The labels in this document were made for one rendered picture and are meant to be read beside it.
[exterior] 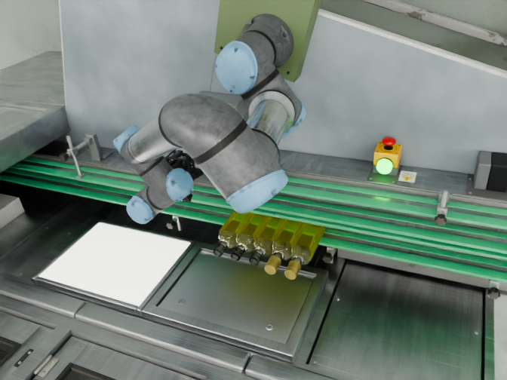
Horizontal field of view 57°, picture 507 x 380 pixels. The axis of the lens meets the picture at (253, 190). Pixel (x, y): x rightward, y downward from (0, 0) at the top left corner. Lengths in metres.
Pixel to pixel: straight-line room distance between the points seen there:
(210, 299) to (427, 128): 0.80
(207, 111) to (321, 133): 0.75
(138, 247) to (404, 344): 0.91
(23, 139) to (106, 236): 0.47
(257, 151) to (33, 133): 1.26
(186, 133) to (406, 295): 0.92
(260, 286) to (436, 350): 0.51
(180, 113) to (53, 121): 1.23
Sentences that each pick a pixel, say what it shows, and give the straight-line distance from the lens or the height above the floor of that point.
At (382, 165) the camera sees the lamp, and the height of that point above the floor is 0.85.
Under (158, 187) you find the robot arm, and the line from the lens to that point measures 1.17.
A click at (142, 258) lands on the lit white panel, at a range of 1.61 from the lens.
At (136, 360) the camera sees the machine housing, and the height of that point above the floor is 1.44.
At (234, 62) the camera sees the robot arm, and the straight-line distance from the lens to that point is 1.17.
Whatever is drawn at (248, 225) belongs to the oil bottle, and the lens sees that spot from 1.42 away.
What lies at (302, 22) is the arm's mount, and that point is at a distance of 1.32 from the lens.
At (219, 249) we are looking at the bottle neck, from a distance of 1.37.
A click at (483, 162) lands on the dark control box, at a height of 0.83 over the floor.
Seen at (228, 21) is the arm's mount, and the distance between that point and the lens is 1.40.
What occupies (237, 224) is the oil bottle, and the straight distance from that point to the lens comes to 1.43.
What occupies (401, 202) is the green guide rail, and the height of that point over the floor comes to 0.92.
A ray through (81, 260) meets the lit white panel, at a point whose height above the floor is 1.19.
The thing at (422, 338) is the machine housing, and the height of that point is 1.12.
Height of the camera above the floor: 2.04
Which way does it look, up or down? 50 degrees down
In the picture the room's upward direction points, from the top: 143 degrees counter-clockwise
